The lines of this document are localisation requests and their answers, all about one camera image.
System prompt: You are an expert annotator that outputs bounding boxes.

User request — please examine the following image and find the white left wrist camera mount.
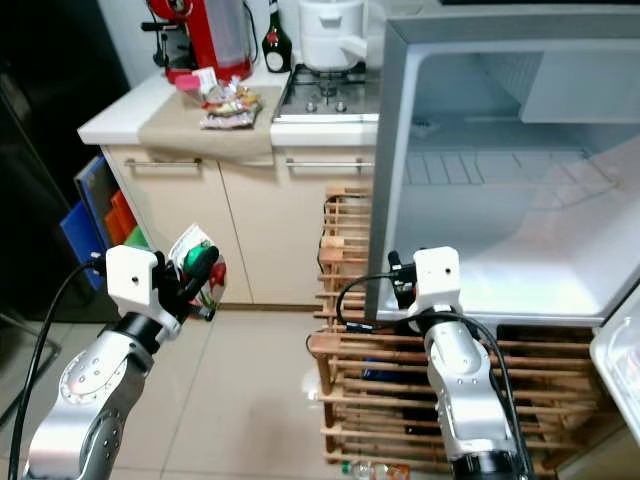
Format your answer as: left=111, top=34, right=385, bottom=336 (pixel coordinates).
left=104, top=244, right=167, bottom=322

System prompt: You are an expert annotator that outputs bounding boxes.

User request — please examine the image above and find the short metal cabinet handle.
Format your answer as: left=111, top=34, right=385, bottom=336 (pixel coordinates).
left=124, top=156, right=202, bottom=172

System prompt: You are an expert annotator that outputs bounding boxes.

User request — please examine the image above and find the silver mini fridge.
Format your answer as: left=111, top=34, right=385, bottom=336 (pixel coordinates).
left=364, top=4, right=640, bottom=328

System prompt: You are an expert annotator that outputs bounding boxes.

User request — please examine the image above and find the beige counter mat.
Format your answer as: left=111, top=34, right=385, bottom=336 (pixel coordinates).
left=137, top=86, right=277, bottom=162

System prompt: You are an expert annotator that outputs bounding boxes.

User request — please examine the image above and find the white kettle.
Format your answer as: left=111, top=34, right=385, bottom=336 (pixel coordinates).
left=297, top=0, right=370, bottom=72

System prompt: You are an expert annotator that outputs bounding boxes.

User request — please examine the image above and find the white freezer compartment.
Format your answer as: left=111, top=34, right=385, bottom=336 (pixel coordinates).
left=519, top=49, right=640, bottom=127

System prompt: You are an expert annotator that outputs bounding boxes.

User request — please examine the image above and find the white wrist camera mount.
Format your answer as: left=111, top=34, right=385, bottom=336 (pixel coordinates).
left=104, top=244, right=167, bottom=322
left=411, top=245, right=464, bottom=318

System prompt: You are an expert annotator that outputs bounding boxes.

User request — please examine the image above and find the tall black refrigerator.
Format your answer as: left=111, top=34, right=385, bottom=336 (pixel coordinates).
left=0, top=0, right=122, bottom=322

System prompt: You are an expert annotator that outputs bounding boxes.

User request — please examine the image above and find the small plastic bottle orange drink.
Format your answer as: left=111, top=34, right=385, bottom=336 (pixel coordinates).
left=339, top=457, right=412, bottom=480

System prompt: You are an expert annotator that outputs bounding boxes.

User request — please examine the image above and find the bright blue cutting board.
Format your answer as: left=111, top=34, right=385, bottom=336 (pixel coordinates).
left=59, top=204, right=107, bottom=292

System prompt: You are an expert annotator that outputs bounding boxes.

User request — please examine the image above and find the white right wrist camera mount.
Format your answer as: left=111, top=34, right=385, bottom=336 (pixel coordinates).
left=411, top=245, right=464, bottom=318

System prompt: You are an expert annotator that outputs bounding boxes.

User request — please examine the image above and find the colourful snack bag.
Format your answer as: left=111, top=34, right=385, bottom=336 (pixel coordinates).
left=199, top=81, right=265, bottom=132

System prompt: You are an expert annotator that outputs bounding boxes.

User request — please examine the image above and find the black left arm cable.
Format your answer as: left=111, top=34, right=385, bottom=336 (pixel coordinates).
left=7, top=258, right=112, bottom=480

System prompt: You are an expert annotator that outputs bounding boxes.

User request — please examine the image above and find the orange cutting board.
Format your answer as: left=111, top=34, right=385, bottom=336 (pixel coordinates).
left=104, top=189, right=138, bottom=248

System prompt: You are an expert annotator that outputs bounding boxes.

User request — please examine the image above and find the wire fridge shelf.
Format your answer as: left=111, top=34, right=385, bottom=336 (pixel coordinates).
left=404, top=147, right=623, bottom=192

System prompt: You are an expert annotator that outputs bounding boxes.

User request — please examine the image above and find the small pink container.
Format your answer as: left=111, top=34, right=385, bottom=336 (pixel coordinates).
left=174, top=69, right=212, bottom=94

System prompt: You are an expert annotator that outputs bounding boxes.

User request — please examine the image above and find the green cutting board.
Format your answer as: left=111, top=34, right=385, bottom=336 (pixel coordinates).
left=121, top=224, right=152, bottom=253

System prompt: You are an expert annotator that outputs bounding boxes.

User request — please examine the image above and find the dark green bottle cream label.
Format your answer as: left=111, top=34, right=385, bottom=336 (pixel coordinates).
left=260, top=0, right=294, bottom=74

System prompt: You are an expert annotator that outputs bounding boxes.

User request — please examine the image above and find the steel gas stove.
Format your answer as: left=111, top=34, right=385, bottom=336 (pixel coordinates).
left=274, top=61, right=387, bottom=124

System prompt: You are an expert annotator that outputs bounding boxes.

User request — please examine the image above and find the large dark blue board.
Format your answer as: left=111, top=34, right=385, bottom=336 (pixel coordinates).
left=74, top=154, right=132, bottom=323

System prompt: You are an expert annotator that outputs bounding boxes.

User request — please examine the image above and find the red coffee machine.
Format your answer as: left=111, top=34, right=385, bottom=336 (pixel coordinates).
left=142, top=0, right=255, bottom=87

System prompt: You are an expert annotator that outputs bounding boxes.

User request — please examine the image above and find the white fridge door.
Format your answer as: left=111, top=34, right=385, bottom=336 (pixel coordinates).
left=589, top=309, right=640, bottom=447

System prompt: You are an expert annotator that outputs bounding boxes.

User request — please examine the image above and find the white green snack packet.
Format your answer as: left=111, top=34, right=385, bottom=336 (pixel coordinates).
left=167, top=224, right=230, bottom=324

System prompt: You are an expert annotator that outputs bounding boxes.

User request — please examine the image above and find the wooden slatted rack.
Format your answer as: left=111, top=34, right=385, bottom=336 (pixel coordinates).
left=307, top=186, right=623, bottom=473

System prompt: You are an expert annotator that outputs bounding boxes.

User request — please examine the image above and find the long metal cabinet handle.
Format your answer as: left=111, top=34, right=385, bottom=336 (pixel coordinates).
left=284, top=156, right=374, bottom=170

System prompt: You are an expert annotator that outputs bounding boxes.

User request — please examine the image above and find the beige kitchen cabinet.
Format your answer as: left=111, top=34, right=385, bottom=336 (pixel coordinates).
left=77, top=70, right=382, bottom=307

